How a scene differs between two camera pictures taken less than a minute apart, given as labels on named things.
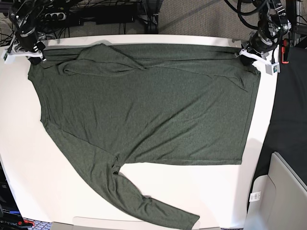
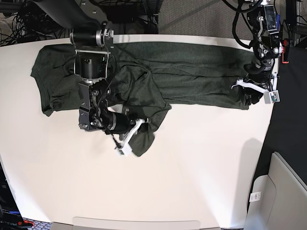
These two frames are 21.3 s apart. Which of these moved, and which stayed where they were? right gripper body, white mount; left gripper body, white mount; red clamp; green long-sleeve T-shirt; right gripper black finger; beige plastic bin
Moved: right gripper black finger; green long-sleeve T-shirt; left gripper body, white mount; right gripper body, white mount
Stayed: red clamp; beige plastic bin
